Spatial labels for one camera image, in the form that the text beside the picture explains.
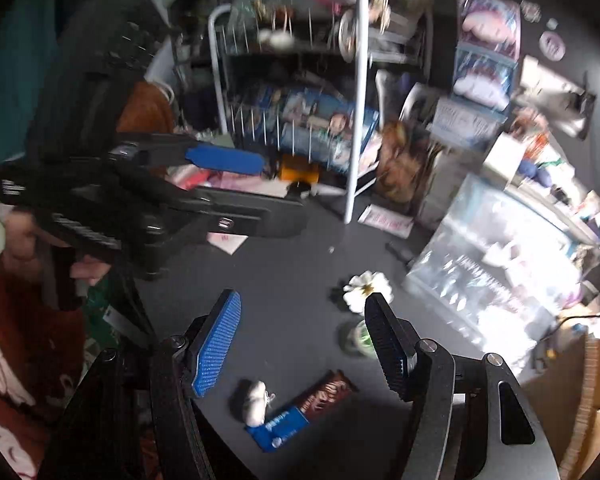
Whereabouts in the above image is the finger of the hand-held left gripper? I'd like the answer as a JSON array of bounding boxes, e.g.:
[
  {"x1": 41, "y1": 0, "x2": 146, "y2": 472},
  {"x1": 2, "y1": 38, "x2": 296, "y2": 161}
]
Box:
[
  {"x1": 177, "y1": 186, "x2": 310, "y2": 240},
  {"x1": 172, "y1": 132, "x2": 267, "y2": 177}
]

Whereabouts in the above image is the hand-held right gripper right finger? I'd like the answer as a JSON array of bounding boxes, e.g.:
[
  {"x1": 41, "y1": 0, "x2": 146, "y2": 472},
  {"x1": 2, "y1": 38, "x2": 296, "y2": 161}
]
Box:
[{"x1": 364, "y1": 292, "x2": 561, "y2": 480}]

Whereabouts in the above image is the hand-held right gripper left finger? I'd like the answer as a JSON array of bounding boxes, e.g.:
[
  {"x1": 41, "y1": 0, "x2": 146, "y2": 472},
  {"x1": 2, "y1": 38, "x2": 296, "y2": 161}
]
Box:
[{"x1": 45, "y1": 289, "x2": 243, "y2": 480}]

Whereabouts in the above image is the person's left hand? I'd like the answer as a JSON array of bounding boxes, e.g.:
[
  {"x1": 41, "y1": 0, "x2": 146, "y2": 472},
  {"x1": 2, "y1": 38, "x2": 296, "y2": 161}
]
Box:
[{"x1": 1, "y1": 207, "x2": 112, "y2": 283}]

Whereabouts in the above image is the pink card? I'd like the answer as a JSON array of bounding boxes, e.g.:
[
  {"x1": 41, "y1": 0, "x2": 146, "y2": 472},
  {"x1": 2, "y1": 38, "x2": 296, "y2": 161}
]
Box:
[{"x1": 207, "y1": 232, "x2": 248, "y2": 256}]

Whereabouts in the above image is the green tape roll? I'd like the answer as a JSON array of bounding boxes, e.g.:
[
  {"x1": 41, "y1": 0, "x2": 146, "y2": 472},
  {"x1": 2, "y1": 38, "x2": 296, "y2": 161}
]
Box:
[{"x1": 336, "y1": 321, "x2": 377, "y2": 358}]

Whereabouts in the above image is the small white figurine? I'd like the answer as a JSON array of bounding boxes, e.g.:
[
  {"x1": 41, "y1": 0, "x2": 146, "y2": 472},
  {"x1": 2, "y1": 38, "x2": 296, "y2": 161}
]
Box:
[{"x1": 234, "y1": 379, "x2": 273, "y2": 425}]

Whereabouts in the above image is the orange box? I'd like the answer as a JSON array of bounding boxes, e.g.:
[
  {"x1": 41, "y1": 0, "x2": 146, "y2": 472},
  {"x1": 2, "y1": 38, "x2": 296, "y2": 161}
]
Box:
[{"x1": 279, "y1": 154, "x2": 323, "y2": 186}]

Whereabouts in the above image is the white artificial flower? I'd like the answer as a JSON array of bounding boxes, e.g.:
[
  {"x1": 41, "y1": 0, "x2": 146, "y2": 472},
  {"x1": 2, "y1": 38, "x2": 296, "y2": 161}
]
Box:
[{"x1": 341, "y1": 270, "x2": 395, "y2": 317}]

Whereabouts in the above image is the teal cloth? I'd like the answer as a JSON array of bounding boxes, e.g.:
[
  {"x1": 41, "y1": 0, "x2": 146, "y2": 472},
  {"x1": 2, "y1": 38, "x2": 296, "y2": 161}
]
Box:
[{"x1": 0, "y1": 0, "x2": 61, "y2": 161}]

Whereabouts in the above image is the brown and blue chocolate bar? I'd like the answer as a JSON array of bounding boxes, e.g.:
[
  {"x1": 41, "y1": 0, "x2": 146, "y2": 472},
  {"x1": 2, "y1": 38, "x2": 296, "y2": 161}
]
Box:
[{"x1": 246, "y1": 369, "x2": 359, "y2": 453}]

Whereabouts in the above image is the blue printed box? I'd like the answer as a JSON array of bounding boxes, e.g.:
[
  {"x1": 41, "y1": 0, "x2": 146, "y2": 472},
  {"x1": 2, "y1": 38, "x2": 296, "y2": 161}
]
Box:
[{"x1": 252, "y1": 82, "x2": 381, "y2": 173}]

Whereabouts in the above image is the pink printed paper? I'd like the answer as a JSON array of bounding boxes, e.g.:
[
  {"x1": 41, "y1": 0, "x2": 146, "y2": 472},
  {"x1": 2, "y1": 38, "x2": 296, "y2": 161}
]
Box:
[{"x1": 357, "y1": 204, "x2": 415, "y2": 240}]

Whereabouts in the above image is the clear plastic storage box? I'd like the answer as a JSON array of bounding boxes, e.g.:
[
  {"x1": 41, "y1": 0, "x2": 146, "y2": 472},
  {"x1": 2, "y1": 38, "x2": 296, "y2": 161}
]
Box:
[{"x1": 404, "y1": 172, "x2": 600, "y2": 361}]

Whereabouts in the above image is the brown plush toy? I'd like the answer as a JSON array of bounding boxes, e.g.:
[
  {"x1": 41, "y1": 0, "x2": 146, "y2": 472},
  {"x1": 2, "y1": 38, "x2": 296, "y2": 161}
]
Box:
[{"x1": 375, "y1": 120, "x2": 431, "y2": 205}]

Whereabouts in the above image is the cardboard box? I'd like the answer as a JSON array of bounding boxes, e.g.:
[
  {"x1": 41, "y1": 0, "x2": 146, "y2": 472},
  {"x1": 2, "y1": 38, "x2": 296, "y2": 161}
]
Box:
[{"x1": 520, "y1": 332, "x2": 600, "y2": 480}]

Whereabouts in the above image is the red printed cloth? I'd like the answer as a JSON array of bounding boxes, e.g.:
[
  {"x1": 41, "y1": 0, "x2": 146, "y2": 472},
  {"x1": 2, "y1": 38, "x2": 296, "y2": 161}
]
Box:
[{"x1": 0, "y1": 255, "x2": 88, "y2": 480}]

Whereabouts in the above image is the pale blue printed packet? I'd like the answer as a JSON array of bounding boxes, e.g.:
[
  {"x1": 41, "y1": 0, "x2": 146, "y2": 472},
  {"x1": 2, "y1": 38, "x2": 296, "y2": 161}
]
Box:
[{"x1": 430, "y1": 96, "x2": 508, "y2": 151}]

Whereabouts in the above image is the blue packet with pink print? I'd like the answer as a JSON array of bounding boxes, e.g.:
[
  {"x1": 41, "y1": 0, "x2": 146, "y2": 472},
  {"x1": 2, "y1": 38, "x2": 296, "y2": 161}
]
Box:
[
  {"x1": 455, "y1": 0, "x2": 523, "y2": 63},
  {"x1": 451, "y1": 45, "x2": 518, "y2": 110}
]

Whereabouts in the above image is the round purple badge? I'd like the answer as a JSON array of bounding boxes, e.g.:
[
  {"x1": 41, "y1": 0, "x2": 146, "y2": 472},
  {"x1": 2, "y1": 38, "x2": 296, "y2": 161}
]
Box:
[{"x1": 539, "y1": 30, "x2": 568, "y2": 62}]

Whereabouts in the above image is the white wire rack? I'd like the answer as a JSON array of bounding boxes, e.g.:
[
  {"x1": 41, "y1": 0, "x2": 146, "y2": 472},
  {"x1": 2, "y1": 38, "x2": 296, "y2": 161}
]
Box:
[{"x1": 207, "y1": 0, "x2": 433, "y2": 225}]

